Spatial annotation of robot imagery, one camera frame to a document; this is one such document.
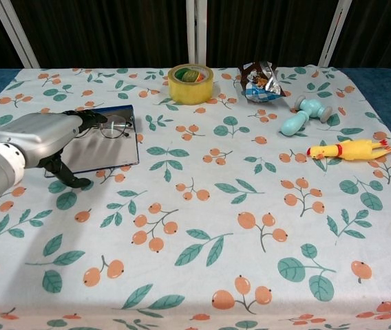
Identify brown silver snack packet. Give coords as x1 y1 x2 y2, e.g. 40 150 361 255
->
238 60 292 104

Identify blue shallow box tray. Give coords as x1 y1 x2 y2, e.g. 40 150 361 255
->
43 104 140 179

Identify yellow packing tape roll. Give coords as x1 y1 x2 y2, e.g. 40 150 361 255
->
167 63 215 105

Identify white upright frame post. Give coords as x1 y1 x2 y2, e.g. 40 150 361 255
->
185 0 209 66

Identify yellow rubber chicken toy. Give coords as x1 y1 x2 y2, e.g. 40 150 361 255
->
306 138 391 162

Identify white slanted frame post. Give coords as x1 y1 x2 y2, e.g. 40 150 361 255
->
317 0 353 68
0 0 40 69

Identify floral orange fruit tablecloth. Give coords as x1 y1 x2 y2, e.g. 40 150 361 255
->
0 65 391 330

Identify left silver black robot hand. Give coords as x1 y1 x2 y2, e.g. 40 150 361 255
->
0 109 109 189

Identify black wire-frame eyeglasses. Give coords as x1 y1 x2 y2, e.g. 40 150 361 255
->
98 115 131 140

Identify black pleated curtain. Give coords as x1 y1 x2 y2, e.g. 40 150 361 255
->
0 0 391 69

